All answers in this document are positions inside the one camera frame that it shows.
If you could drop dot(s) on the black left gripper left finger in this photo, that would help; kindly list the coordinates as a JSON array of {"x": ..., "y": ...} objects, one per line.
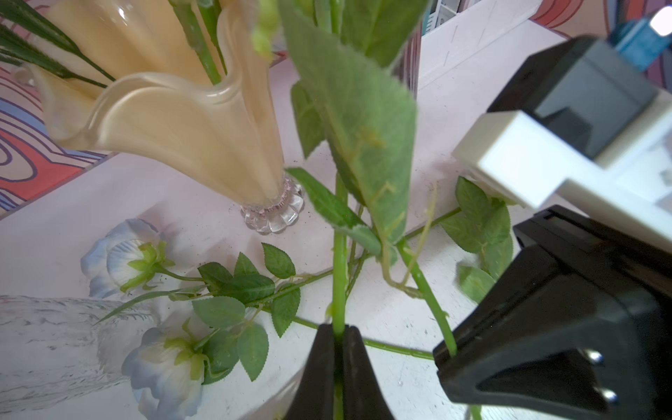
[{"x": 314, "y": 399}]

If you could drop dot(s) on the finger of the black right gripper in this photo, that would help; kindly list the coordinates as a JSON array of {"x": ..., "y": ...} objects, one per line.
[{"x": 571, "y": 333}]

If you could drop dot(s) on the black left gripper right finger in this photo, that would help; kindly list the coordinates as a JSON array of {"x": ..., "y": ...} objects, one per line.
[{"x": 362, "y": 396}]

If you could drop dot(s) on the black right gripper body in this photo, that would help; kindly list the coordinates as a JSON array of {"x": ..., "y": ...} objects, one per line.
[{"x": 564, "y": 233}]

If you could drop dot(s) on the yellow tulip flower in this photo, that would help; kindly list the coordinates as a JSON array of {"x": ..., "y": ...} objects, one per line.
[{"x": 348, "y": 96}]

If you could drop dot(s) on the clear glass vase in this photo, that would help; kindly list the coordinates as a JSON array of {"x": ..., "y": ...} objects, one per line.
[{"x": 53, "y": 350}]

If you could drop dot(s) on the white plastic file organizer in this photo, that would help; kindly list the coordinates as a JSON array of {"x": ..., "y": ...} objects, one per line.
[{"x": 461, "y": 37}]

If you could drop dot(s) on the purple ribbed glass vase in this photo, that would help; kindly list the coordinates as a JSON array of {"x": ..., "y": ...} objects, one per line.
[{"x": 407, "y": 70}]

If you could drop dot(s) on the yellow fluted glass vase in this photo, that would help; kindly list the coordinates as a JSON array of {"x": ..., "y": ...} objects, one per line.
[{"x": 190, "y": 91}]

